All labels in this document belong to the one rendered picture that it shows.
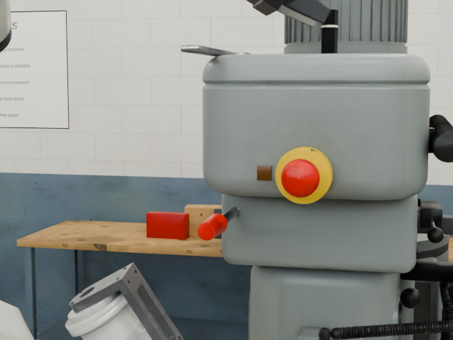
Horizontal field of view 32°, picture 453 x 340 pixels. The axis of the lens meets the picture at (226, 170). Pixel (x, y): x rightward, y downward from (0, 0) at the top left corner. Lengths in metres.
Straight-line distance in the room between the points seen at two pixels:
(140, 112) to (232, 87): 4.73
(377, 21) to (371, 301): 0.45
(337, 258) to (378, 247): 0.05
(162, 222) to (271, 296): 3.99
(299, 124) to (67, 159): 5.01
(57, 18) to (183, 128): 1.21
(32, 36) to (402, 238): 5.11
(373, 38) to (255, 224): 0.40
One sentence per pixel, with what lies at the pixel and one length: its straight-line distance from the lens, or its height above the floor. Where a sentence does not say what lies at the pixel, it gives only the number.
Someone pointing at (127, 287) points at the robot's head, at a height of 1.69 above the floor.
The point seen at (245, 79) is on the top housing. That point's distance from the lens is 0.86.
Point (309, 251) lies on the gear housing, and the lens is 0.97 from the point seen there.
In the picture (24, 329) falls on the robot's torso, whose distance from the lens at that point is 0.79.
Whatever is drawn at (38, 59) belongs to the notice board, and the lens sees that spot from 5.89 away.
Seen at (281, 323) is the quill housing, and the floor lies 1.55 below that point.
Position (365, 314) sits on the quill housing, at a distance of 1.02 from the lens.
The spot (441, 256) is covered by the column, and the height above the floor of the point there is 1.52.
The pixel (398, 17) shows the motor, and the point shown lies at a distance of 1.27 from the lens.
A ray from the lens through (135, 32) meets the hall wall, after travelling 5.61.
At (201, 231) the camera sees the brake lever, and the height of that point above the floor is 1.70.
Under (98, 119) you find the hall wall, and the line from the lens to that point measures 5.71.
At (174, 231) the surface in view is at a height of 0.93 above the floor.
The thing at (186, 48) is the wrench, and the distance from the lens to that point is 0.83.
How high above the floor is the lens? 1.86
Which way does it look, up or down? 6 degrees down
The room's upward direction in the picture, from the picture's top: straight up
